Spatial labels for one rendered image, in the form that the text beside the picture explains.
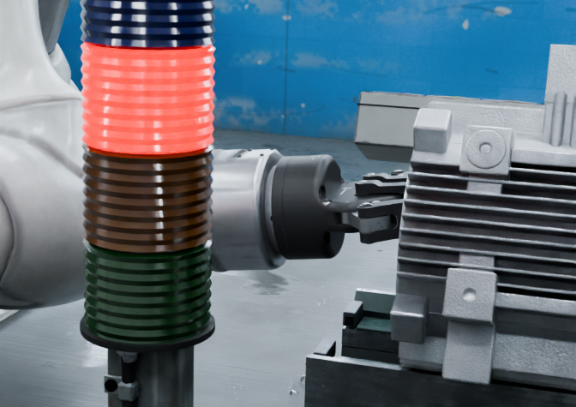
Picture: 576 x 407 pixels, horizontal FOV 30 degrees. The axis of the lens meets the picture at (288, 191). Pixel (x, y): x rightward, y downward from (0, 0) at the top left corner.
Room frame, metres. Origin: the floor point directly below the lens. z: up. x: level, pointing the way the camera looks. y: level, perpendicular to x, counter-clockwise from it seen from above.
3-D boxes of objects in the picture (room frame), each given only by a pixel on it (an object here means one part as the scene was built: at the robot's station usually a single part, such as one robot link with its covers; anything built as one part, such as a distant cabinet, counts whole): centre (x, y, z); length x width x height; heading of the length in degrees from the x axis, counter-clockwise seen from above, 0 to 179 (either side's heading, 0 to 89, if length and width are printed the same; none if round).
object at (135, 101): (0.48, 0.06, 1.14); 0.06 x 0.06 x 0.04
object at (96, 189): (0.48, 0.06, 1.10); 0.06 x 0.06 x 0.04
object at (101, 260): (0.48, 0.06, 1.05); 0.06 x 0.06 x 0.04
